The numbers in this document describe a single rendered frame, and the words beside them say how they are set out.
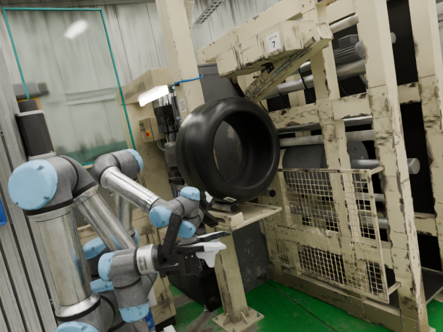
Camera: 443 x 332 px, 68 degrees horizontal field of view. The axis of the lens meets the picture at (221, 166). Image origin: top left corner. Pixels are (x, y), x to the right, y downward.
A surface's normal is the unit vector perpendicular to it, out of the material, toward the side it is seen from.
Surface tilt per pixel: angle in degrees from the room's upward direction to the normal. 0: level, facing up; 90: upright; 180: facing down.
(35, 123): 90
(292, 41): 90
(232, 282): 90
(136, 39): 90
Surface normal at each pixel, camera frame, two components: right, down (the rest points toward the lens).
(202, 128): -0.21, -0.27
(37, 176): -0.11, 0.03
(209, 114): -0.11, -0.47
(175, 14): 0.54, 0.00
